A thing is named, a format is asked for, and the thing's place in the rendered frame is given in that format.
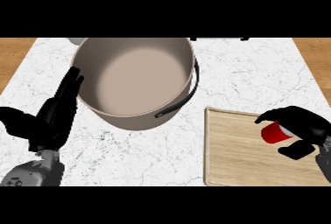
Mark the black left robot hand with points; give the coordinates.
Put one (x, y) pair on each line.
(54, 116)

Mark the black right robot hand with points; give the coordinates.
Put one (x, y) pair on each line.
(307, 122)

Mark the red can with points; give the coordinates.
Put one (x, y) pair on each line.
(276, 133)

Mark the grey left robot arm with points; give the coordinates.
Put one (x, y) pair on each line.
(36, 171)

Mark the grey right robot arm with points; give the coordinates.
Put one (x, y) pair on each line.
(324, 163)

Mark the pale wooden tray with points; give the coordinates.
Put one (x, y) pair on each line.
(255, 151)

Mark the grey round object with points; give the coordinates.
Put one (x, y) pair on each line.
(78, 40)

